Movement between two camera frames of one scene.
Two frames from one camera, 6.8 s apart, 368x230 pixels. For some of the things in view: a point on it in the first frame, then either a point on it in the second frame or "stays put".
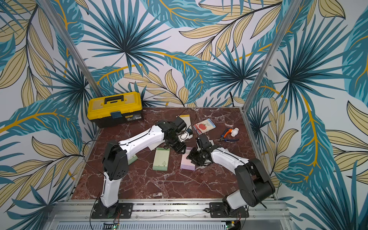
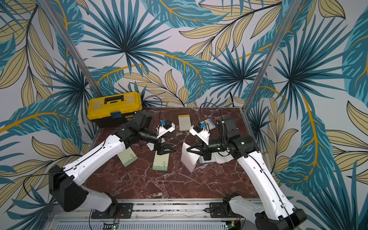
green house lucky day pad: x=131 y=158 stays put
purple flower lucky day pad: x=186 y=163 stays put
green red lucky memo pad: x=161 y=159 stays put
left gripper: x=180 y=149 → x=161 y=149
